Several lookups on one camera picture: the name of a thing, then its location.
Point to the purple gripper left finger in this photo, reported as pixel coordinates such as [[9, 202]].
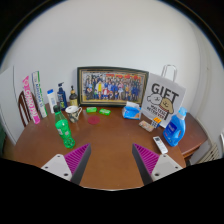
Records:
[[71, 166]]

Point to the small clear snack packet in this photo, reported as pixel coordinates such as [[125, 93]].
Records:
[[148, 127]]

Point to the green plastic soda bottle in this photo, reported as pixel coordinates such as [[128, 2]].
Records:
[[62, 126]]

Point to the framed group photo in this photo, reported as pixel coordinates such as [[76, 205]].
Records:
[[110, 86]]

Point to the wooden chair back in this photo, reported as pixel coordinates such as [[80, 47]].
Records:
[[23, 109]]

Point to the white gift paper bag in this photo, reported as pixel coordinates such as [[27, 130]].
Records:
[[163, 96]]

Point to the blue tissue pack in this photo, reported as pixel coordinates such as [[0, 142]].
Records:
[[131, 111]]

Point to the patterned ceramic mug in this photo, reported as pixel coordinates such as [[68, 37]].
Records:
[[73, 113]]

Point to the white remote control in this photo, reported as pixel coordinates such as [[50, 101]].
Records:
[[160, 145]]

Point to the dark blue pump bottle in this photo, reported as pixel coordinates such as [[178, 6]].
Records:
[[62, 97]]

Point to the white lotion bottle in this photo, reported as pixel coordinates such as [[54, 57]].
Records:
[[52, 99]]

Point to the rubik's cube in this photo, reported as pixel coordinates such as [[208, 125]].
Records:
[[156, 122]]

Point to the dark amber pump bottle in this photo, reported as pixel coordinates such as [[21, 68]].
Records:
[[73, 97]]

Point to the white radiator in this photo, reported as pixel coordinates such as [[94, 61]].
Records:
[[209, 152]]

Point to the blue detergent bottle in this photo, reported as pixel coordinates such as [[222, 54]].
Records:
[[175, 129]]

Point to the red round coaster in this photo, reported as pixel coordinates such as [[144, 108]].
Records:
[[93, 120]]

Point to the pink tall box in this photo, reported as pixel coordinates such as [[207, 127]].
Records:
[[30, 101]]

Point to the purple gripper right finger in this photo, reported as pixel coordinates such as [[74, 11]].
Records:
[[152, 166]]

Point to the green soap box left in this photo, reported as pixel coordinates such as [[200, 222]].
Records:
[[91, 109]]

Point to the green white tall box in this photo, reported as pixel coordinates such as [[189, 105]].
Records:
[[38, 94]]

